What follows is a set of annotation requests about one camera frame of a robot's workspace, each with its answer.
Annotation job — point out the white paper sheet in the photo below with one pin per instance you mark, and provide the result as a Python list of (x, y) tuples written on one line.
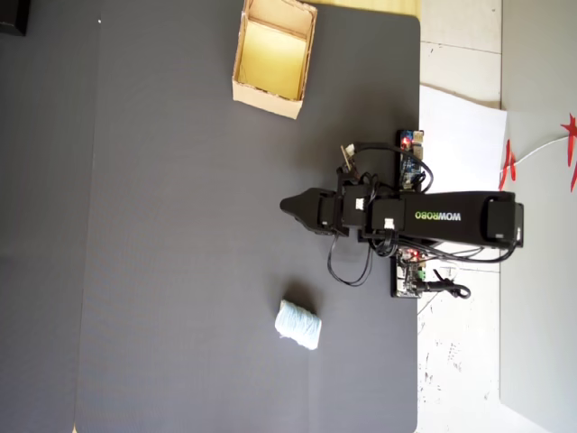
[(460, 149)]

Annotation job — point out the circuit board with green terminal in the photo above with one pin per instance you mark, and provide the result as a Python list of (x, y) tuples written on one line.
[(408, 273)]

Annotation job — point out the black Wowrobo robot arm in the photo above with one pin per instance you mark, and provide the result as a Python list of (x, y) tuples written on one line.
[(451, 216)]

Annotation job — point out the blue circuit board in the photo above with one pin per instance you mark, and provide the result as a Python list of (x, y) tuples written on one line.
[(411, 158)]

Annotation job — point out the dark grey textured mat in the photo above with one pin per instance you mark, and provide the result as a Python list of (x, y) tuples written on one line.
[(203, 225)]

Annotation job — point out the light grey board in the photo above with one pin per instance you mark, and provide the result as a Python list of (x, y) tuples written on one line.
[(536, 293)]

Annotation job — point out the large red star sticker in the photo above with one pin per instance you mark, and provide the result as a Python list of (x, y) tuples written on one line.
[(572, 149)]

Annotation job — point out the open cardboard box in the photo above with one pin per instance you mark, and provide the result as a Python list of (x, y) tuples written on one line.
[(273, 56)]

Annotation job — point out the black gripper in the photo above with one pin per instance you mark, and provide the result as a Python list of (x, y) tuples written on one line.
[(351, 209)]

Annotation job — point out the light blue yarn-wrapped block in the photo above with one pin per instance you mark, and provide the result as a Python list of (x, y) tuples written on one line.
[(299, 325)]

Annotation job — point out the small red star sticker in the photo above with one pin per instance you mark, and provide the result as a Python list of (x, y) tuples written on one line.
[(508, 164)]

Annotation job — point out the small wrist camera board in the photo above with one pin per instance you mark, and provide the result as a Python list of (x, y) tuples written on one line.
[(347, 158)]

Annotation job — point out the black box-shaped object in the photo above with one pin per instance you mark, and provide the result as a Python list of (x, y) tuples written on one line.
[(11, 15)]

